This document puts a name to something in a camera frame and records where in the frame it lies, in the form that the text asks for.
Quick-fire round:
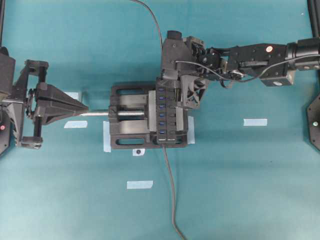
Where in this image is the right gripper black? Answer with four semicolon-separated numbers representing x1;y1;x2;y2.
156;36;221;110

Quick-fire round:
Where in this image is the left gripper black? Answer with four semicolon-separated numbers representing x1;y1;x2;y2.
9;59;89;149

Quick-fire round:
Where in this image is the black USB cable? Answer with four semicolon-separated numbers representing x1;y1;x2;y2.
130;0;167;76

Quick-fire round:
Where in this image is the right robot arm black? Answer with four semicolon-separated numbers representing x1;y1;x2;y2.
156;31;320;110

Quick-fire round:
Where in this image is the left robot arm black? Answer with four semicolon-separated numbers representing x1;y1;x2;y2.
0;47;89;153

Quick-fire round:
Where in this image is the black multi-port USB hub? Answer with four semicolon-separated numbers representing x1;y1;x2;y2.
155;77;179;147

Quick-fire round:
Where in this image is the blue tape strip left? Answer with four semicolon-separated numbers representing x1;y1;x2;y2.
64;120;88;129

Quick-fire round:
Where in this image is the blue tape strip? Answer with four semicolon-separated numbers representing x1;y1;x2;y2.
243;118;268;127
64;120;88;129
126;180;154;190

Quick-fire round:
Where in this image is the black bench vise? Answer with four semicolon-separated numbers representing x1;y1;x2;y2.
84;84;188;150

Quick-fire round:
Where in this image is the tape under vise right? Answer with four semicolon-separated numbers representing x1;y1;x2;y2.
187;116;196;145

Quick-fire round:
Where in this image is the tape under vise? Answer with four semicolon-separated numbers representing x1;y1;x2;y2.
187;116;196;145
103;121;112;153

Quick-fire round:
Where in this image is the tape under vise left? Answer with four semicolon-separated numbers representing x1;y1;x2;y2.
103;121;112;153

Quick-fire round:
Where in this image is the blue tape strip right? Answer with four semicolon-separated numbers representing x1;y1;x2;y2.
243;118;268;127

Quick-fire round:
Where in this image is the small black screw marker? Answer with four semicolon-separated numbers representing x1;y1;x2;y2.
132;148;145;157

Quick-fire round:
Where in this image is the blue tape strip bottom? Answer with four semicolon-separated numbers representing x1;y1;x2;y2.
126;180;154;190

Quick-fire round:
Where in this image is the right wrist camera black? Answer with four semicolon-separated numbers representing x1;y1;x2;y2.
166;30;182;41

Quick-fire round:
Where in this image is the hub power cable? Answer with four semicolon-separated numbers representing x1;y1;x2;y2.
161;144;189;240

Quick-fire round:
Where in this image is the black frame rail left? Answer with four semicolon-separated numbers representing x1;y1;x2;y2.
0;0;6;46

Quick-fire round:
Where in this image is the black frame rail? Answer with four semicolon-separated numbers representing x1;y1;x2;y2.
307;0;320;38
0;0;6;46

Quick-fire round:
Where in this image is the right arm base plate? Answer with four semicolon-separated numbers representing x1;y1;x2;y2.
302;93;320;153

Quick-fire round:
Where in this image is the black frame rail right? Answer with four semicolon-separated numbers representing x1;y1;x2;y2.
307;0;320;38

